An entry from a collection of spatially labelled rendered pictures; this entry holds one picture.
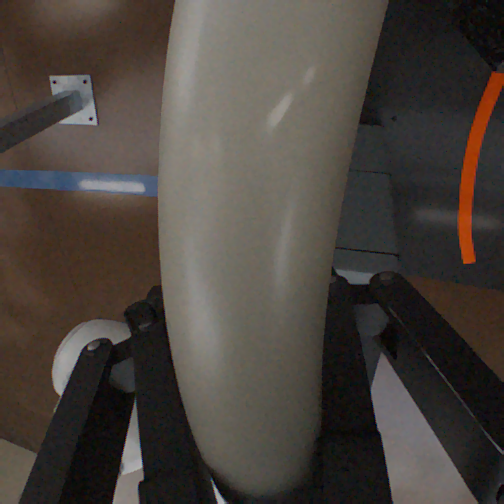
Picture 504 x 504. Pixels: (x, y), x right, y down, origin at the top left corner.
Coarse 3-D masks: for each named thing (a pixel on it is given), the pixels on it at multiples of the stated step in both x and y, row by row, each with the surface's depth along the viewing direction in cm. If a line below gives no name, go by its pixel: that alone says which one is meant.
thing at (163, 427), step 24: (144, 312) 13; (144, 336) 13; (144, 360) 12; (168, 360) 12; (144, 384) 11; (168, 384) 11; (144, 408) 10; (168, 408) 10; (144, 432) 9; (168, 432) 9; (144, 456) 9; (168, 456) 8; (192, 456) 8; (144, 480) 8; (168, 480) 7; (192, 480) 7
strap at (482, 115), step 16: (496, 80) 104; (496, 96) 106; (480, 112) 110; (480, 128) 113; (480, 144) 116; (464, 160) 120; (464, 176) 123; (464, 192) 127; (464, 208) 130; (464, 224) 133; (464, 240) 137; (464, 256) 140
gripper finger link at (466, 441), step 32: (384, 288) 12; (416, 320) 11; (384, 352) 13; (416, 352) 10; (448, 352) 9; (416, 384) 11; (448, 384) 9; (480, 384) 8; (448, 416) 9; (480, 416) 8; (448, 448) 9; (480, 448) 7; (480, 480) 8
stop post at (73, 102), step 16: (64, 80) 140; (80, 80) 139; (64, 96) 135; (80, 96) 143; (16, 112) 121; (32, 112) 120; (48, 112) 128; (64, 112) 136; (80, 112) 147; (96, 112) 146; (0, 128) 108; (16, 128) 115; (32, 128) 122; (0, 144) 110; (16, 144) 116
